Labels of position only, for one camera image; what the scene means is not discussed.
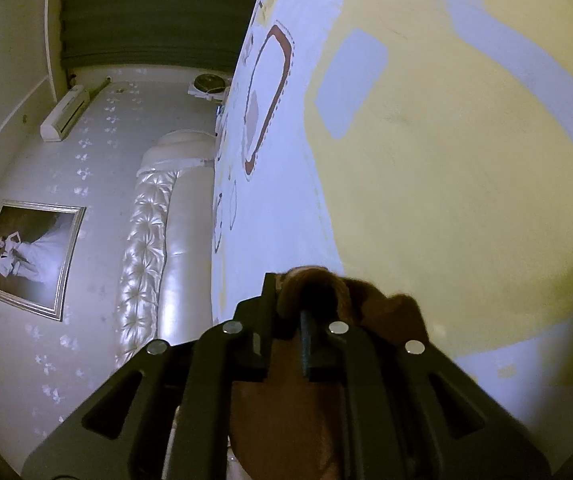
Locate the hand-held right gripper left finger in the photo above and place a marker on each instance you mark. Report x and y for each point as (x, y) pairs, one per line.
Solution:
(246, 340)

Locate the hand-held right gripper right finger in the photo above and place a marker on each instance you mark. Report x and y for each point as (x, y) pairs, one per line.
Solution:
(316, 350)

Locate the brown plaid sweater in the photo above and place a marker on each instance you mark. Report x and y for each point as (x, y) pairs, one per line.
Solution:
(286, 410)

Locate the cream tufted leather headboard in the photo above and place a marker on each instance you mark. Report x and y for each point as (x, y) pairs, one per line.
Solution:
(176, 240)

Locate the patterned white bed sheet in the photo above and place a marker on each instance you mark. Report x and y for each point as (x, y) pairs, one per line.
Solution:
(466, 160)

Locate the small round fan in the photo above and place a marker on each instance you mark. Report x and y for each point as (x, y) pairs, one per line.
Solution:
(209, 85)

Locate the green curtain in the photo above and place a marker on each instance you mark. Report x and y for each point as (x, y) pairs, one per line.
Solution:
(156, 10)

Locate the framed wall photo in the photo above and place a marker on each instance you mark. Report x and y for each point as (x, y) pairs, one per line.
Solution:
(31, 255)

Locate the white wall air conditioner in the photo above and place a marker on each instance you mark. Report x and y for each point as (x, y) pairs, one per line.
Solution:
(64, 112)

